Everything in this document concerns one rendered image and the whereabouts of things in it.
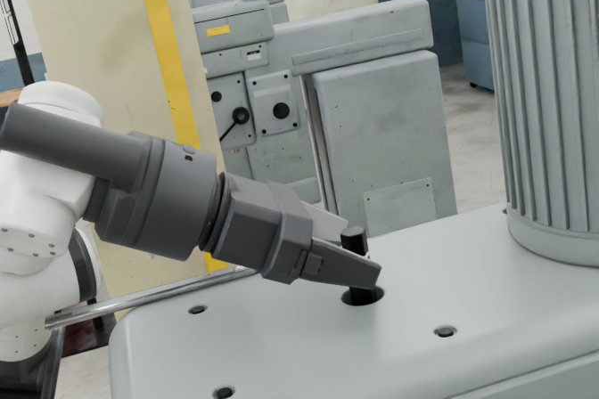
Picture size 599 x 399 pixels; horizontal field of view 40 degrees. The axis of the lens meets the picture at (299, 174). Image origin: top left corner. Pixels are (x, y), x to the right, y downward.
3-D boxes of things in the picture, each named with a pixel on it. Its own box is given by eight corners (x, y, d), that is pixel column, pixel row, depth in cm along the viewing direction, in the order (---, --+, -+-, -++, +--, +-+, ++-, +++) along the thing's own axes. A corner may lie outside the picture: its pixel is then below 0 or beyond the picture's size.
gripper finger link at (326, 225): (351, 215, 73) (286, 197, 71) (339, 248, 73) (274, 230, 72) (347, 209, 74) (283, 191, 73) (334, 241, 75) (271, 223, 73)
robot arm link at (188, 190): (259, 260, 74) (129, 225, 71) (295, 160, 72) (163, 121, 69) (283, 322, 62) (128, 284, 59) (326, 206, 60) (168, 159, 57)
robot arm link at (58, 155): (121, 283, 65) (-27, 247, 62) (151, 162, 69) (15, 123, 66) (149, 244, 55) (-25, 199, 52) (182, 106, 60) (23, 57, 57)
